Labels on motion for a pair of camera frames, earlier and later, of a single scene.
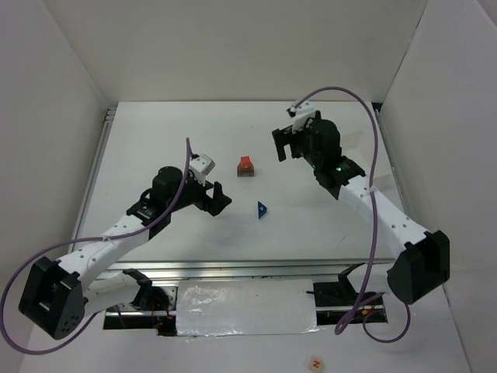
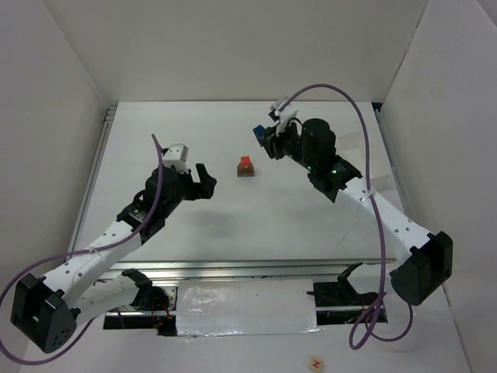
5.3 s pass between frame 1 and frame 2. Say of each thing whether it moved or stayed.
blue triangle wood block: moved
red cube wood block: stayed
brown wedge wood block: stayed
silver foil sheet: stayed
